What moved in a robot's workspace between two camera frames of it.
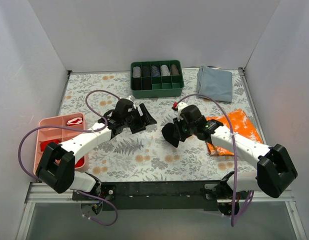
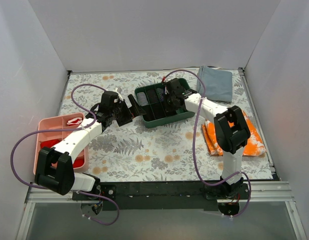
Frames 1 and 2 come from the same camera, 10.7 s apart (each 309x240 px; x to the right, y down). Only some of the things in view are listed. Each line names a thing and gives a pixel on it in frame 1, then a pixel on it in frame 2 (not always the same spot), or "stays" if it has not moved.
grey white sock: (136, 72) to (142, 99)
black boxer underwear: (170, 132) to (171, 110)
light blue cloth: (216, 83) stays
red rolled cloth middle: (44, 143) stays
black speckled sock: (146, 71) to (153, 96)
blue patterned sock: (155, 71) to (159, 92)
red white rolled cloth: (75, 121) stays
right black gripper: (179, 130) to (169, 101)
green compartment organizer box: (156, 79) to (152, 98)
